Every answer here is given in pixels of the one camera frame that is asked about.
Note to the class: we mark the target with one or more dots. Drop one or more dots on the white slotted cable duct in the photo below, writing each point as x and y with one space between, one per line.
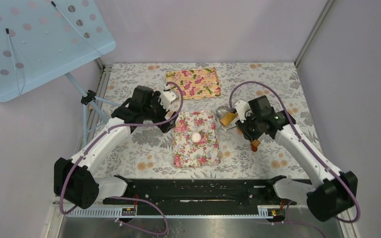
145 212

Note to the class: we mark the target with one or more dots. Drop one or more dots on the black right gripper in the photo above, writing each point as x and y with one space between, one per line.
243 128

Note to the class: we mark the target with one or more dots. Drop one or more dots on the yellow floral rectangular tray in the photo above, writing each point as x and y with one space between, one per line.
196 84

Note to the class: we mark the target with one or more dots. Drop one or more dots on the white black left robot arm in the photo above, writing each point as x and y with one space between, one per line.
75 178

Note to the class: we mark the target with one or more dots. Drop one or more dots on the white dough ball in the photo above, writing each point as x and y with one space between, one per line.
195 137

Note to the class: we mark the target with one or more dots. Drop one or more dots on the light blue perforated music stand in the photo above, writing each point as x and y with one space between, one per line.
41 40

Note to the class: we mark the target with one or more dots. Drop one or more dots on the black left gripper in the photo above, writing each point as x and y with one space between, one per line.
156 100

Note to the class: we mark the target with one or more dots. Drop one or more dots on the red handled metal scraper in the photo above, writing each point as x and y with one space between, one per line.
254 145

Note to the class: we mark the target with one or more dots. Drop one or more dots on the wooden dough roller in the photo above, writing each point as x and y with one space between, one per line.
229 121

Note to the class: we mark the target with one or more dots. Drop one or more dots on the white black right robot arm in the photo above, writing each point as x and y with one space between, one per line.
330 191

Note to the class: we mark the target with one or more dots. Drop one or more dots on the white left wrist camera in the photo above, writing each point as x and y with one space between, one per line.
167 98

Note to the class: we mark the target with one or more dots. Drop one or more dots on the floral grey table mat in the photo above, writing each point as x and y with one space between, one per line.
148 153

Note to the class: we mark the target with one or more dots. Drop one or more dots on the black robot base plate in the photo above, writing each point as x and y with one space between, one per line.
197 195

